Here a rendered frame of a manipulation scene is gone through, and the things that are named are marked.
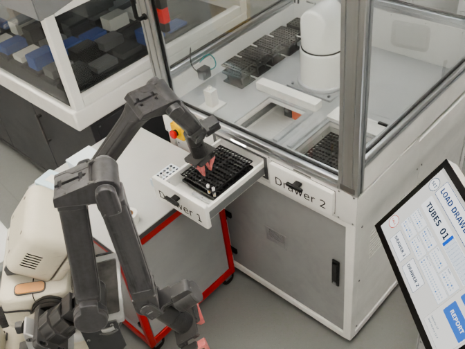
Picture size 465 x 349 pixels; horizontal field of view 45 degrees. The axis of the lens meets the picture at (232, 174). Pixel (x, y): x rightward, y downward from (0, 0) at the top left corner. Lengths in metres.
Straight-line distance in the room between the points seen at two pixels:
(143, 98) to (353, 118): 0.66
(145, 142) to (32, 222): 1.27
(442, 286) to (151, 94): 0.91
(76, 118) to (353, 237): 1.37
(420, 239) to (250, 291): 1.37
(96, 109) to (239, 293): 1.14
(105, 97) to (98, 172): 1.67
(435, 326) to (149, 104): 0.93
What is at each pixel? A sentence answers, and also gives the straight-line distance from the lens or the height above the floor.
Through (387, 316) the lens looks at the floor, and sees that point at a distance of 2.82.
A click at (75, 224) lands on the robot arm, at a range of 1.18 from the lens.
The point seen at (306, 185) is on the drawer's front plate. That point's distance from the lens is 2.06.
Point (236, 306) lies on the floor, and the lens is 2.86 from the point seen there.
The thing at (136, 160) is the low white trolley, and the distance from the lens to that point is 2.55.
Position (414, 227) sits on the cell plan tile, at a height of 1.06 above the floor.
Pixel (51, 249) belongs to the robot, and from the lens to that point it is 1.43.
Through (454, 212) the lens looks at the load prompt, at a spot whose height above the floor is 1.15.
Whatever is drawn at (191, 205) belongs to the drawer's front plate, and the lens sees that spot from 2.05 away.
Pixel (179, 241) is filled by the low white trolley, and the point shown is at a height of 0.55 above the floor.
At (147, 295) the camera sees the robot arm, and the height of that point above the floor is 1.26.
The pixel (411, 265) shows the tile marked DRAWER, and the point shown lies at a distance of 1.70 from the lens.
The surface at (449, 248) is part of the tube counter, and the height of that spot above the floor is 1.11.
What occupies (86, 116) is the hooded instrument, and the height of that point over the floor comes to 0.86.
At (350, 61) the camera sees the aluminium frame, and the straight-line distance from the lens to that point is 1.67.
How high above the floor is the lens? 2.30
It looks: 41 degrees down
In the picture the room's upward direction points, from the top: 8 degrees counter-clockwise
